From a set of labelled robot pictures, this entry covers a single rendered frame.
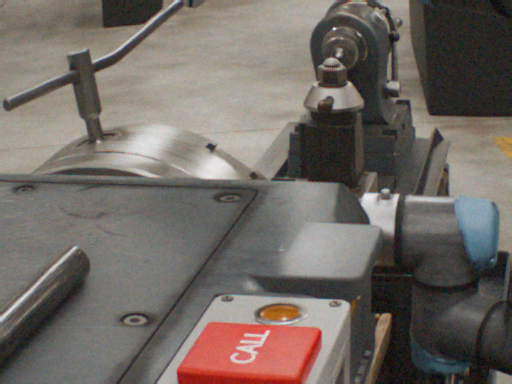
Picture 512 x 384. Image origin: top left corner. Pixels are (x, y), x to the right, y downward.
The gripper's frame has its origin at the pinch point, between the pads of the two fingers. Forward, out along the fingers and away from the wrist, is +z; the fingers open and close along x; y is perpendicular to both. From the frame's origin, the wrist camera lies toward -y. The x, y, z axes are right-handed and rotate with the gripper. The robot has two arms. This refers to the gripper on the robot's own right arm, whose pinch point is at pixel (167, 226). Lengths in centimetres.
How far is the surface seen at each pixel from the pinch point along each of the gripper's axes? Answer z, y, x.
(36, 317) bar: -15, -64, 18
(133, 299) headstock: -18, -57, 17
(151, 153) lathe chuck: -7.3, -23.0, 15.1
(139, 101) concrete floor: 179, 462, -107
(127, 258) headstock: -16, -51, 17
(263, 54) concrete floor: 142, 576, -107
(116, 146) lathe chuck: -3.9, -22.5, 15.5
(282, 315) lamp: -27, -59, 18
